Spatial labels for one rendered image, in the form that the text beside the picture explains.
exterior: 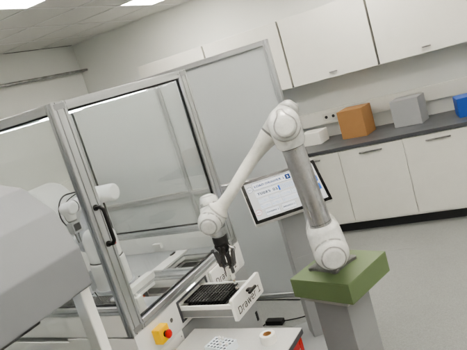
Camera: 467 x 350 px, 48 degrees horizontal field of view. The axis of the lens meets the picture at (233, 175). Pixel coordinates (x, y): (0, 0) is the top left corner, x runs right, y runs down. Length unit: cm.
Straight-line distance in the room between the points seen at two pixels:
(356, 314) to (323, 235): 53
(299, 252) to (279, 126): 150
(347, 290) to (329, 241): 26
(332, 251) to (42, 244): 120
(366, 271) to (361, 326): 32
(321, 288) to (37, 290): 135
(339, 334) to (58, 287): 150
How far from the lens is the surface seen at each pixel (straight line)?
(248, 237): 444
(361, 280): 256
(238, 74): 408
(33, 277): 174
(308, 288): 263
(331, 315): 276
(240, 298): 253
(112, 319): 246
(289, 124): 222
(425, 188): 529
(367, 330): 282
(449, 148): 516
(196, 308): 263
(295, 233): 352
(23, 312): 172
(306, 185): 233
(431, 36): 537
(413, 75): 578
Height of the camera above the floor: 191
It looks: 11 degrees down
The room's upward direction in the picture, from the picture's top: 17 degrees counter-clockwise
